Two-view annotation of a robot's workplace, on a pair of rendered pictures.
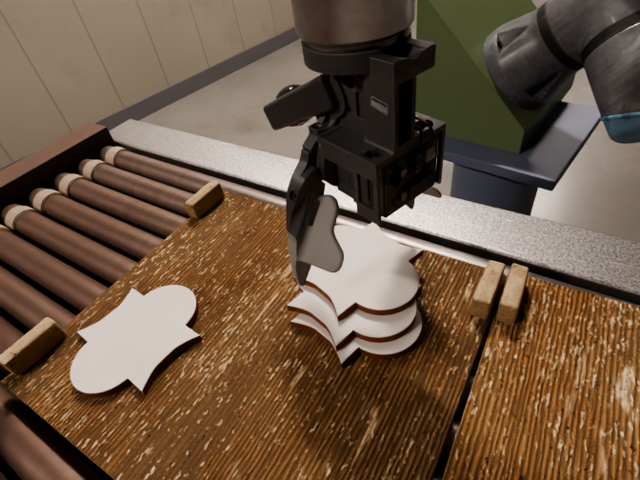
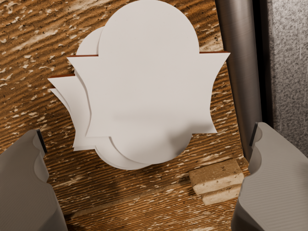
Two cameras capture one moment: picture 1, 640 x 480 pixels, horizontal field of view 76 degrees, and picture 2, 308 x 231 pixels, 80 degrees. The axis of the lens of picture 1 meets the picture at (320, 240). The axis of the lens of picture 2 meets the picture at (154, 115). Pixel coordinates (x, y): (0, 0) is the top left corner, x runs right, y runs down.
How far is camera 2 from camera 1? 0.39 m
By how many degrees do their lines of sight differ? 72
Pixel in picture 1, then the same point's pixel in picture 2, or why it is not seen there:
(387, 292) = (143, 147)
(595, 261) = not seen: hidden behind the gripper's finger
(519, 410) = (150, 214)
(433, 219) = (297, 56)
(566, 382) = (183, 217)
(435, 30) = not seen: outside the picture
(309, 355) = (56, 121)
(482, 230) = (301, 106)
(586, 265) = not seen: hidden behind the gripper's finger
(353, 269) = (139, 103)
